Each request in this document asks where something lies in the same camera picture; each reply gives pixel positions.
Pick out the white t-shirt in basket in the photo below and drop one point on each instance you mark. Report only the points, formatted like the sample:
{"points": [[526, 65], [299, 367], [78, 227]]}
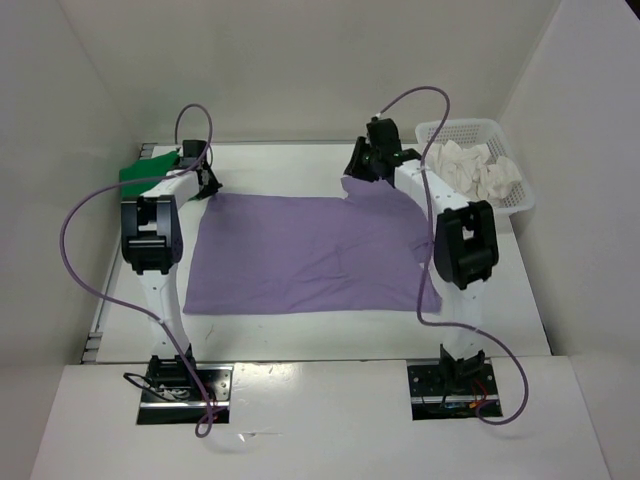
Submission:
{"points": [[472, 171]]}

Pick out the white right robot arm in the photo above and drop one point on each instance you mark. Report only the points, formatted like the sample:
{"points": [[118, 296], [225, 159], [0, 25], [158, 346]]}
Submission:
{"points": [[463, 241]]}

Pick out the white plastic basket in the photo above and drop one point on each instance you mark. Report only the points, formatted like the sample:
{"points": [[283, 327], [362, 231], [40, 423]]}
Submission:
{"points": [[470, 132]]}

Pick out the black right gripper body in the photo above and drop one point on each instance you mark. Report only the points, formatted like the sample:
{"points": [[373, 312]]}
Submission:
{"points": [[363, 164]]}

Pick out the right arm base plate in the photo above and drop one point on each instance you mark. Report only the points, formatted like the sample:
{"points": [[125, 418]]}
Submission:
{"points": [[430, 399]]}

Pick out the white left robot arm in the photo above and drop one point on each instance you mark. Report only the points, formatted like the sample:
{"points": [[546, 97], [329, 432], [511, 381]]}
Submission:
{"points": [[152, 244]]}

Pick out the green t-shirt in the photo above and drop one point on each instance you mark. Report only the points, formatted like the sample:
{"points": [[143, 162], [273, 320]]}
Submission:
{"points": [[157, 166]]}

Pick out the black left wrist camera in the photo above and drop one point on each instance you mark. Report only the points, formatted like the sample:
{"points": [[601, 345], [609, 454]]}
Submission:
{"points": [[195, 155]]}

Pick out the purple t-shirt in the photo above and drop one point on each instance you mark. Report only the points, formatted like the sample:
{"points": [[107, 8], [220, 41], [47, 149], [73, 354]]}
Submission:
{"points": [[275, 255]]}

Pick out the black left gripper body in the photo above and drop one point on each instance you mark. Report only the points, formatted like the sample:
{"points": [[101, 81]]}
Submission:
{"points": [[212, 186]]}

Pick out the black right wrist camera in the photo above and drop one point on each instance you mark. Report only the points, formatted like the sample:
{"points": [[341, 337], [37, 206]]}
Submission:
{"points": [[385, 135]]}

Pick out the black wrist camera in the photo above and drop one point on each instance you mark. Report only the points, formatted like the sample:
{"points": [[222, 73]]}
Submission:
{"points": [[385, 135], [195, 155]]}

